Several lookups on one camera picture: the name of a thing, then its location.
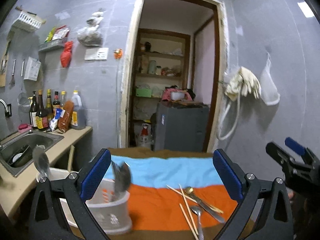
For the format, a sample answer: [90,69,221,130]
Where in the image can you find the chrome faucet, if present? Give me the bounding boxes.
[0,99,12,118]

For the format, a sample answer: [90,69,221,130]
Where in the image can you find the grey mini fridge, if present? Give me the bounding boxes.
[154,101,209,152]

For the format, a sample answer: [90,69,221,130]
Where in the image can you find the clear hanging bag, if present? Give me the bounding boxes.
[76,8,104,47]

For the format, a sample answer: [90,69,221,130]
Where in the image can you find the white utensil caddy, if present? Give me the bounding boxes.
[36,167,133,235]

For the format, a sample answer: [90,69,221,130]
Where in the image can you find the pink soap dish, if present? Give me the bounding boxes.
[18,124,32,133]

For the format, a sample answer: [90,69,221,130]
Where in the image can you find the wooden shelf unit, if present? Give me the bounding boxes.
[128,28,190,146]

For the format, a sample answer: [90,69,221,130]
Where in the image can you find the white hose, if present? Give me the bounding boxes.
[216,89,242,141]

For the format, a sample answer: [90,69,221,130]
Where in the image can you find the red plastic bag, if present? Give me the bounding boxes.
[60,41,73,68]

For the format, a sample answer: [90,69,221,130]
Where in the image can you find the wooden chopstick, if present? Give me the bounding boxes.
[179,184,199,235]
[179,203,198,240]
[166,185,224,214]

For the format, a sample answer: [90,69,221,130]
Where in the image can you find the white wall box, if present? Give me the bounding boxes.
[24,57,41,81]

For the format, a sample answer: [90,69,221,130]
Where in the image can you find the brown spice packet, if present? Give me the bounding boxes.
[57,100,74,133]

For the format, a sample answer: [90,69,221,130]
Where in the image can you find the large steel spoon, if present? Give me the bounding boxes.
[32,146,52,179]

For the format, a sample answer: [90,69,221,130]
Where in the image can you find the large oil jug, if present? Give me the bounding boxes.
[71,90,86,130]

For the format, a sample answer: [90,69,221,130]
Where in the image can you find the stainless steel sink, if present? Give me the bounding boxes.
[1,130,63,177]

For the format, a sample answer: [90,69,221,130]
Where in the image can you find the orange wall hook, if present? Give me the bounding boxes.
[114,49,123,60]

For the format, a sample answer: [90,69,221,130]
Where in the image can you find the grey wall shelf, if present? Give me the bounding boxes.
[39,37,67,53]

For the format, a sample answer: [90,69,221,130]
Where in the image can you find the white rubber gloves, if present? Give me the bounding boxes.
[223,67,261,101]

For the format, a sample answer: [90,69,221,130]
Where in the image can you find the black pot in sink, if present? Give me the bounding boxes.
[8,145,30,167]

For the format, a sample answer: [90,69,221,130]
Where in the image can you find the steel fork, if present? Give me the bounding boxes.
[111,161,126,202]

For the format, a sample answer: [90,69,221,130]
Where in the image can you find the white wall socket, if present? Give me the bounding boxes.
[84,48,109,61]

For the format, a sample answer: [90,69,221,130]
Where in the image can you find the steel knife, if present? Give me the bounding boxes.
[117,162,131,197]

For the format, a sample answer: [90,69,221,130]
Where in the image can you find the gold spoon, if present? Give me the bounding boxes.
[183,186,210,208]

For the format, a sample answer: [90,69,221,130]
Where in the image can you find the white wall basket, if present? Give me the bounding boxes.
[12,6,46,33]

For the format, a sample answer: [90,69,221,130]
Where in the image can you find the wire strainer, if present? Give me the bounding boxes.
[17,93,31,113]

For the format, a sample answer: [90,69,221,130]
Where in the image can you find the striped blue orange cloth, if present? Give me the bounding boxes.
[110,147,237,239]

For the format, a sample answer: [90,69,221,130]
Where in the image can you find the dark soy sauce bottle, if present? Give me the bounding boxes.
[36,90,49,131]

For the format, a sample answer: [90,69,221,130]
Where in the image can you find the small steel spoon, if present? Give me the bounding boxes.
[191,205,204,240]

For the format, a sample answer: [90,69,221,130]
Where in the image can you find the wooden knife holder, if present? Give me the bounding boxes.
[0,40,11,87]

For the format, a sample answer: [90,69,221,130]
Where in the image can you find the white mesh bag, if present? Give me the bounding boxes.
[259,53,280,106]

